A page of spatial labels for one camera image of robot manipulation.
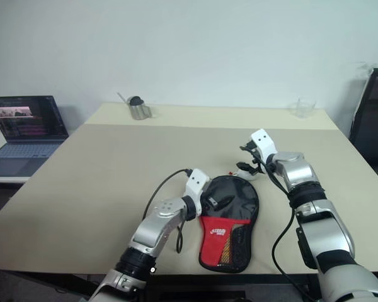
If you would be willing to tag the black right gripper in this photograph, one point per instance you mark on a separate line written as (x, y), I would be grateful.
(259, 162)

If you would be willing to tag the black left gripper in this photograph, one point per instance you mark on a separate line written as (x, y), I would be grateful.
(209, 204)

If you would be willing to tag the black red paddle case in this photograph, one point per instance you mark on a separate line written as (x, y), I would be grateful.
(239, 192)

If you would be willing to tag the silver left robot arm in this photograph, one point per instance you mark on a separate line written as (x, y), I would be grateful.
(151, 226)

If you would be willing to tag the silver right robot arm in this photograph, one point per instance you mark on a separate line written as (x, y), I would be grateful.
(321, 226)

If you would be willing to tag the clear glass cup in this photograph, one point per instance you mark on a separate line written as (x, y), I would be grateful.
(303, 108)

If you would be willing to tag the stainless steel cup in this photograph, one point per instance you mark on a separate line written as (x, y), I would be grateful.
(140, 111)

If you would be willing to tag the black round item in cup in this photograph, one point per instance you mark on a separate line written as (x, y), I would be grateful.
(135, 100)

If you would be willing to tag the black chair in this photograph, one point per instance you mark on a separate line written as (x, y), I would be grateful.
(375, 126)

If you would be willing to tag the thin white stick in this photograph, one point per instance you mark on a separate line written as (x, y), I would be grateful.
(123, 97)

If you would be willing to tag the beige table cover sheet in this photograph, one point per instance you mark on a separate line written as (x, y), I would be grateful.
(82, 204)

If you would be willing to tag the open laptop computer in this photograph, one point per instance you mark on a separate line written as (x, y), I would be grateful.
(28, 126)

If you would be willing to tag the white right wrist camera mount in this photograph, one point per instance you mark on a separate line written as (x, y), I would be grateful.
(264, 140)

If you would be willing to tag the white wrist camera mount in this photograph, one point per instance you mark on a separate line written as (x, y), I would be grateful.
(197, 181)
(264, 140)

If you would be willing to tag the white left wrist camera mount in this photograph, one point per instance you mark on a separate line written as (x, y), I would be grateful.
(197, 181)

